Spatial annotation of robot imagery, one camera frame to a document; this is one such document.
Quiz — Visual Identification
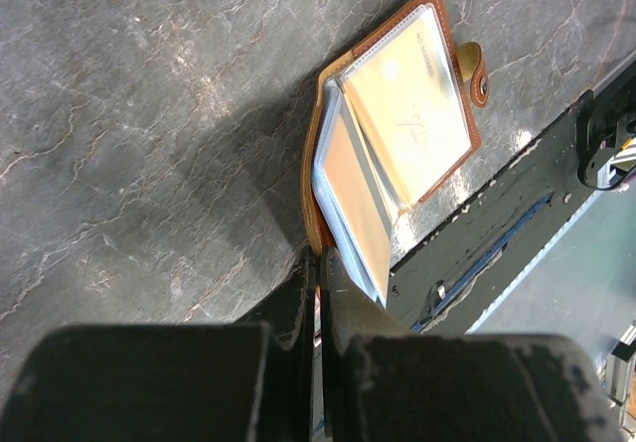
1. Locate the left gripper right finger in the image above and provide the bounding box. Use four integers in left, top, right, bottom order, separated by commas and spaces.
320, 247, 621, 441

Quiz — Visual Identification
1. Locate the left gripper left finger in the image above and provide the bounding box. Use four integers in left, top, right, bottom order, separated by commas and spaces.
1, 253, 316, 441

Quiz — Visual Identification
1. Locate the brown leather card holder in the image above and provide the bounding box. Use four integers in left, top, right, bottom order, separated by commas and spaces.
300, 0, 489, 303

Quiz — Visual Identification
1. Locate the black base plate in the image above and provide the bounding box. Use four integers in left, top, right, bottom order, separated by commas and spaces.
387, 61, 635, 332

